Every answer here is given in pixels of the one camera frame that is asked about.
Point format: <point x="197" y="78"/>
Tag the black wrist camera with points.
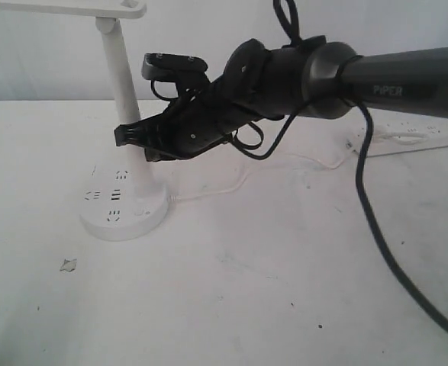
<point x="165" y="67"/>

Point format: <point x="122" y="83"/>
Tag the white desk lamp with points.
<point x="124" y="200"/>

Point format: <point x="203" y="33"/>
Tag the white power strip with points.
<point x="407" y="137"/>

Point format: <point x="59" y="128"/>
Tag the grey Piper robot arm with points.
<point x="307" y="78"/>

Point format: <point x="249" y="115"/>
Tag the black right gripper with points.
<point x="206" y="113"/>

